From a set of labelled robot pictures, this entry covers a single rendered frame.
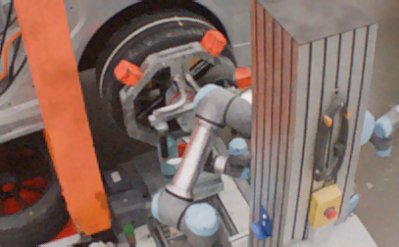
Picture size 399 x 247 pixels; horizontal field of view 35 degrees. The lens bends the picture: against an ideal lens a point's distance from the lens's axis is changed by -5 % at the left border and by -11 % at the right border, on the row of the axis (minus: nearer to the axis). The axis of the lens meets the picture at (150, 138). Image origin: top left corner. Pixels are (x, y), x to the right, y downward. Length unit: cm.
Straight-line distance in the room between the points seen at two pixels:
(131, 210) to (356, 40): 194
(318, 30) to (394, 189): 248
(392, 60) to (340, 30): 330
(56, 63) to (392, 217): 222
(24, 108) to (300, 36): 187
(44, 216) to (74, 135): 73
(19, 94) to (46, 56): 80
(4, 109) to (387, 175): 226
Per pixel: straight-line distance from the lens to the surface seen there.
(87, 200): 288
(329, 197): 192
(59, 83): 242
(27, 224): 321
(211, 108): 239
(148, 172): 365
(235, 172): 282
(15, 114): 315
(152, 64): 291
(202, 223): 238
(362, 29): 160
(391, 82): 465
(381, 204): 385
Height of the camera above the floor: 294
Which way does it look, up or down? 45 degrees down
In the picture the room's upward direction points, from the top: 8 degrees counter-clockwise
